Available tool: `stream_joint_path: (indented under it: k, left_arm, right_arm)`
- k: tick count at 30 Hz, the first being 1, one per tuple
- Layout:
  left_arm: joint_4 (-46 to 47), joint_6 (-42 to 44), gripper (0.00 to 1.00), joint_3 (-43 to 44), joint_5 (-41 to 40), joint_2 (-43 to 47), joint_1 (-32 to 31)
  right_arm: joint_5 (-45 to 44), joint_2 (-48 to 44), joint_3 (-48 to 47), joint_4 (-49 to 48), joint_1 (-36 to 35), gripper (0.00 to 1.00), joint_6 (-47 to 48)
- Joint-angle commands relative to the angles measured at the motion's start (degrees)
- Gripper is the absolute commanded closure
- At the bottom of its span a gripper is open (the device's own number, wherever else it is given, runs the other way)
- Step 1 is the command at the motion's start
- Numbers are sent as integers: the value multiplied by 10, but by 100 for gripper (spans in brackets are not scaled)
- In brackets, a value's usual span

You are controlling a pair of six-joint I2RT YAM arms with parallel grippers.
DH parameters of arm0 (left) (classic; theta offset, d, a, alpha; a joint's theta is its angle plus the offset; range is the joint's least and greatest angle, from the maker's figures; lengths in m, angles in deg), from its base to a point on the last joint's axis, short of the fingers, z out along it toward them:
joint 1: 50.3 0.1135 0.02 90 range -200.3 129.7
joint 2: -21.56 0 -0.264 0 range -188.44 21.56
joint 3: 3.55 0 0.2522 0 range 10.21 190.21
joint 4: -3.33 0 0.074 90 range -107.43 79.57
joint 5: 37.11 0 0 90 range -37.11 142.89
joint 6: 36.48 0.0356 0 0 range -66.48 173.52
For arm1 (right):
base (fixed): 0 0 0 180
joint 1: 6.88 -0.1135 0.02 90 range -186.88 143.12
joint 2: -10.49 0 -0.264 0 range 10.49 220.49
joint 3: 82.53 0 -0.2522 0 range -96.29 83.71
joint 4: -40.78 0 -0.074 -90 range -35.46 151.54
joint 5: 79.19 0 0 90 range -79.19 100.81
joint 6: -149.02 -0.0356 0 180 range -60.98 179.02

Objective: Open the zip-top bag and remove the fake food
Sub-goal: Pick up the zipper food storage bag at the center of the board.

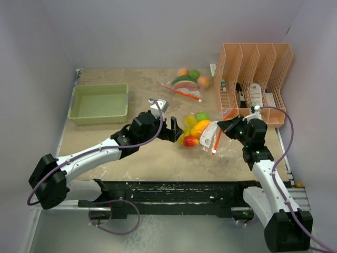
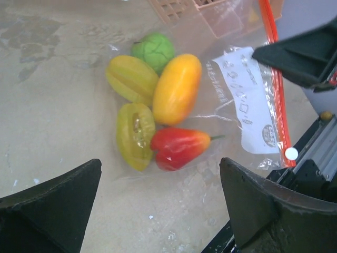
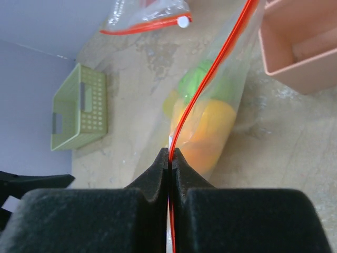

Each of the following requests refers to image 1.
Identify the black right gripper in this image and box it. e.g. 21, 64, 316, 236
217, 114, 251, 147

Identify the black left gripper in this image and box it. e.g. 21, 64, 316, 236
138, 112, 183, 144

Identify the clear zip bag orange seal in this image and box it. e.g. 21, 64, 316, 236
176, 106, 236, 156

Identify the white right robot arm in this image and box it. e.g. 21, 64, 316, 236
217, 115, 313, 252

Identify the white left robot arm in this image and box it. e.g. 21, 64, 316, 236
28, 111, 183, 210

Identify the red fake strawberry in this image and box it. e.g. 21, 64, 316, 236
183, 135, 199, 147

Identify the yellow fake starfruit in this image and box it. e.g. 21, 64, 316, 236
184, 114, 198, 129

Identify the green fake custard apple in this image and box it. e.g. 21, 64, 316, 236
195, 112, 209, 122

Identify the fake watermelon slice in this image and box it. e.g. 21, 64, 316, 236
171, 75, 199, 90

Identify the fake peach right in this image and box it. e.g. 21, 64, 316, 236
197, 76, 211, 89

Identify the fake peach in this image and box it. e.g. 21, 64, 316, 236
197, 76, 211, 89
176, 68, 189, 77

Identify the fake peach left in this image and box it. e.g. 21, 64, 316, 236
176, 68, 189, 77

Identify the green fake leafy vegetable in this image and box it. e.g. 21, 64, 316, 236
188, 69, 201, 80

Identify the black item in organizer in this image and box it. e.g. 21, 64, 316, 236
235, 82, 246, 108

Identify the white green tube in organizer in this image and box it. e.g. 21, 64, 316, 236
221, 80, 226, 93

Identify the white bottle in organizer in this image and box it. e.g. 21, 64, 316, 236
250, 83, 263, 106

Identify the white box in organizer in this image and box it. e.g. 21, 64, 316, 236
265, 89, 276, 107

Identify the orange plastic file organizer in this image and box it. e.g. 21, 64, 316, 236
213, 43, 293, 128

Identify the small white box behind organizer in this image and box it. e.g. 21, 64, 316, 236
210, 63, 217, 77

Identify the light green perforated basket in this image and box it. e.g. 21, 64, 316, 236
67, 83, 128, 125

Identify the yellow fake pineapple ring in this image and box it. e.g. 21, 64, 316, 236
177, 128, 192, 147

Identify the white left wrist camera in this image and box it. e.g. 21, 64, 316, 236
148, 98, 169, 113

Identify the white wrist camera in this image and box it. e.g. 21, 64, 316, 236
148, 98, 169, 113
249, 105, 264, 121

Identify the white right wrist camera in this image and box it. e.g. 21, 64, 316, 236
249, 105, 264, 121

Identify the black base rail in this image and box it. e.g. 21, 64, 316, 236
78, 180, 260, 219

